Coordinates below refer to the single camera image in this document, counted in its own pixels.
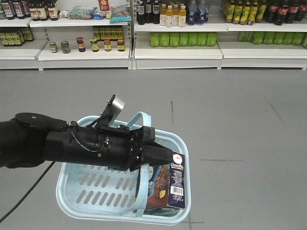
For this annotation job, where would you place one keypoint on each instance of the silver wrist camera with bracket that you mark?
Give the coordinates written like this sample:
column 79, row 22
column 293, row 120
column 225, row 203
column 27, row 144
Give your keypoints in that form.
column 114, row 107

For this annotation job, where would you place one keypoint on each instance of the light blue plastic basket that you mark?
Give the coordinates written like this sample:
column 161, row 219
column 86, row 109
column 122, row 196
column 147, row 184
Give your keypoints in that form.
column 100, row 193

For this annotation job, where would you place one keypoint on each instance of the dark blue Chocofello cookie box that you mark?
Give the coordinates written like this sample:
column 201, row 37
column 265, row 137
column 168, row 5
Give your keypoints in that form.
column 166, row 190

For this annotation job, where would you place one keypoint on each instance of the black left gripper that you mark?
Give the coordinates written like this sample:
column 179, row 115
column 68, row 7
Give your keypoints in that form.
column 125, row 149

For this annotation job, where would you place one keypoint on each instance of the white store shelving unit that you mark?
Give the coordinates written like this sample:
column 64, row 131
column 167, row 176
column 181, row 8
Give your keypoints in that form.
column 64, row 43

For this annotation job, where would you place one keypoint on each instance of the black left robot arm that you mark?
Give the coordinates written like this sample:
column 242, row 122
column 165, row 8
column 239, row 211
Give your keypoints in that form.
column 30, row 139

